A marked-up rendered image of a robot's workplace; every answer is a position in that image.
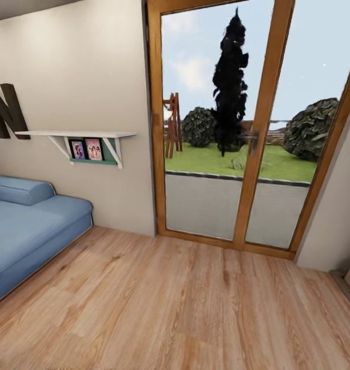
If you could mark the decorative sign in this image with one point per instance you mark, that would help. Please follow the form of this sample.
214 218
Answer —
11 114

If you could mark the shelf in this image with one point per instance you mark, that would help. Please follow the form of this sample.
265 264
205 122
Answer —
109 141

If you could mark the picture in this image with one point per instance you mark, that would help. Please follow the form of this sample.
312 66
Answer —
93 148
77 149

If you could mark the sofa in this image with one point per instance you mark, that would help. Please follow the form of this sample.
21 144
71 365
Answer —
35 226

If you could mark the door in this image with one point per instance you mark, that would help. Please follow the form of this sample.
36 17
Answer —
248 100

